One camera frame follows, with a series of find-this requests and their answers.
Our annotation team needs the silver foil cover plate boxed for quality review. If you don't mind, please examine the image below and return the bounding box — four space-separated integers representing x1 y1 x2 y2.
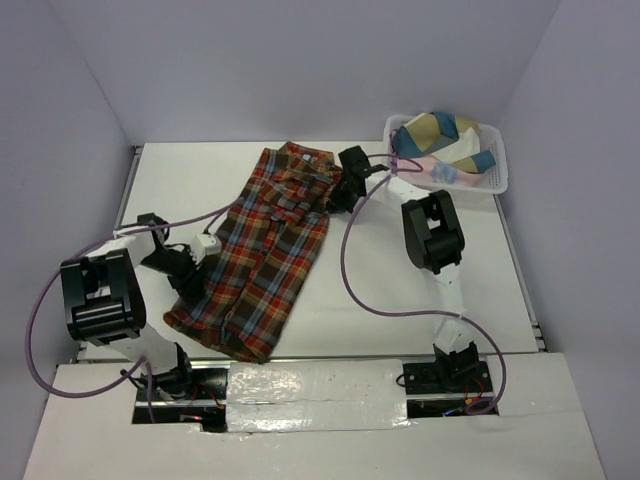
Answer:
225 359 410 433

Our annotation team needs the blue beige checked cloth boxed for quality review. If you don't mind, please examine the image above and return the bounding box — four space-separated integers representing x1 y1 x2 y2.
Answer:
390 112 496 174

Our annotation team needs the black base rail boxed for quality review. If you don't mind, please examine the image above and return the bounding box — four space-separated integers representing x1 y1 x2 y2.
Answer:
132 361 493 433

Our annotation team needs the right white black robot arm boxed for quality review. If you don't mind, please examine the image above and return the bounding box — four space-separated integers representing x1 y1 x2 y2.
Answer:
328 146 480 391

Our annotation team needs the red brown plaid shirt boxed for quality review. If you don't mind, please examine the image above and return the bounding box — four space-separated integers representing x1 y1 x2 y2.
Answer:
163 142 342 363

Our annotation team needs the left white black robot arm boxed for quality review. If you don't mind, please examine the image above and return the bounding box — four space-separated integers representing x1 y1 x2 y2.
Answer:
60 213 221 400

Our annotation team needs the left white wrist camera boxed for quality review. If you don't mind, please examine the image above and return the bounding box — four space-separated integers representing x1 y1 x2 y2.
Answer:
189 233 222 265

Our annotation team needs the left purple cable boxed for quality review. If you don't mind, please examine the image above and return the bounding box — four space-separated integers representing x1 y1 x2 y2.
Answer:
25 202 246 424

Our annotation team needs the white plastic basket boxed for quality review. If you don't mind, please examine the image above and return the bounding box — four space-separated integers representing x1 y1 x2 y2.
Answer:
383 115 508 195

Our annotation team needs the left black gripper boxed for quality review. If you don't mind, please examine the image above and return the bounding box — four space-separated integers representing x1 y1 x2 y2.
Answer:
139 244 211 300

